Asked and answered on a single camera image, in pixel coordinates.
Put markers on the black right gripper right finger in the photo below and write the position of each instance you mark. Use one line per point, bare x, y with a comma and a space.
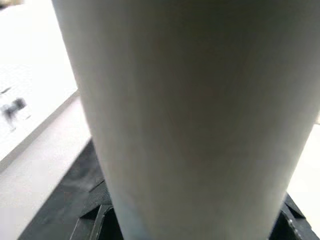
292, 227

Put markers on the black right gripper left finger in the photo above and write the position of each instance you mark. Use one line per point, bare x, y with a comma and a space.
97, 220

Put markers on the white plastic table leg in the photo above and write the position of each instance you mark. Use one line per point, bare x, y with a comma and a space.
187, 112

